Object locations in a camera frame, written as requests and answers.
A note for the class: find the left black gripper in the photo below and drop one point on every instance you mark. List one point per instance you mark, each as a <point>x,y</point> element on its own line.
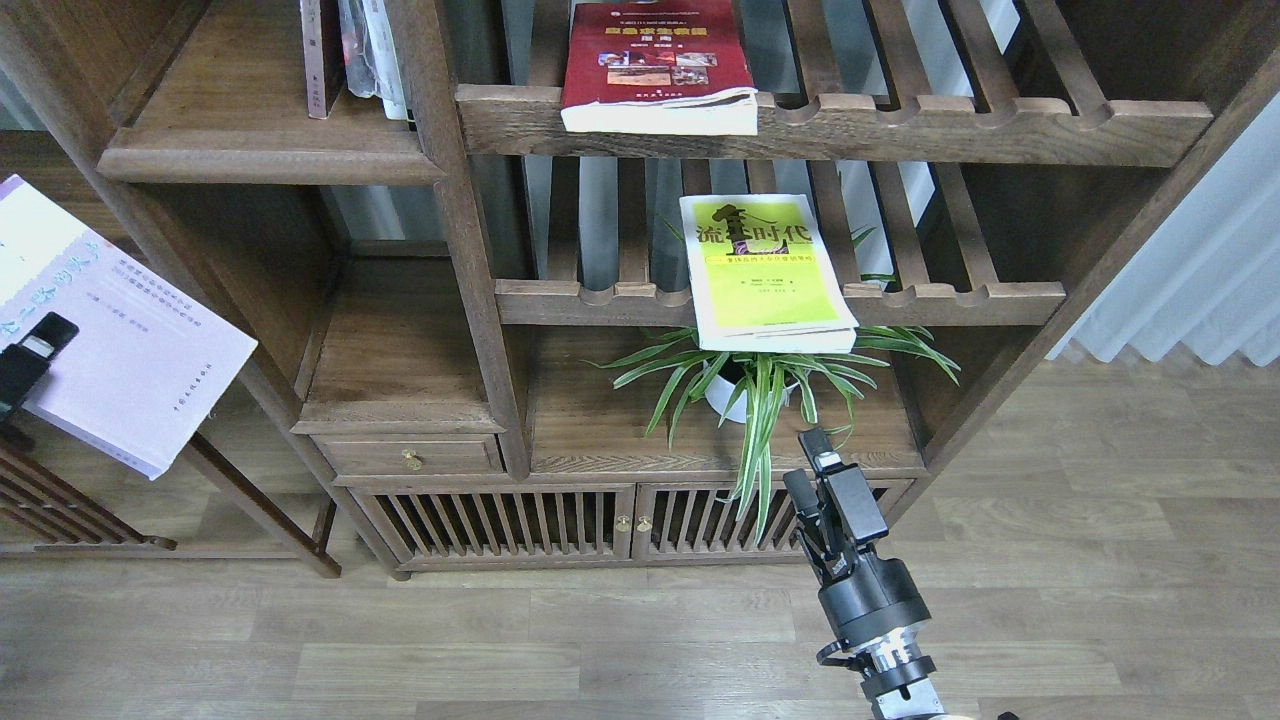
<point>30,358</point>

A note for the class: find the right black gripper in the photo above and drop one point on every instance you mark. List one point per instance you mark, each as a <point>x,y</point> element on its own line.
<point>872,604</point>

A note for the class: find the white lavender book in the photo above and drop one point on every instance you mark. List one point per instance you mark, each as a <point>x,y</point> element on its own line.
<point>148,362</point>

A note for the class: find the yellow green book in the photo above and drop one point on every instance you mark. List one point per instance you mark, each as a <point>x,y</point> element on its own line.
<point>761,277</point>

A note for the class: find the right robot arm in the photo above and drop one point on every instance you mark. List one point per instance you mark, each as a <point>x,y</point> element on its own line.
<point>897,687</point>

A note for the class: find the green spider plant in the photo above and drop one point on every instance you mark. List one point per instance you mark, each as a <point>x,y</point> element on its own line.
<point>689,370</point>

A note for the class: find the brown upright book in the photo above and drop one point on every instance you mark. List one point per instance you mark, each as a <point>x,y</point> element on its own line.
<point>323,62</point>

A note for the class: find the plastic wrapped book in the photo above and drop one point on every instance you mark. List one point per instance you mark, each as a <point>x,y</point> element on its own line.
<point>357,56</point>

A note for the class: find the dark wooden bookshelf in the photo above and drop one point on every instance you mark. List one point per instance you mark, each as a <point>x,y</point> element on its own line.
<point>425,293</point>

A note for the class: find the red cover book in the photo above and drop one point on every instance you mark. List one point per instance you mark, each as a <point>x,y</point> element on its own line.
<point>658,68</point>

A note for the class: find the white curtain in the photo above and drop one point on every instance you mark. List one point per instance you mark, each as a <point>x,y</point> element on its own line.
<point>1207,281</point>

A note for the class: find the white upright book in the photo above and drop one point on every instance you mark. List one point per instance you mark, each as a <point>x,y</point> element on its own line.
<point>385,66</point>

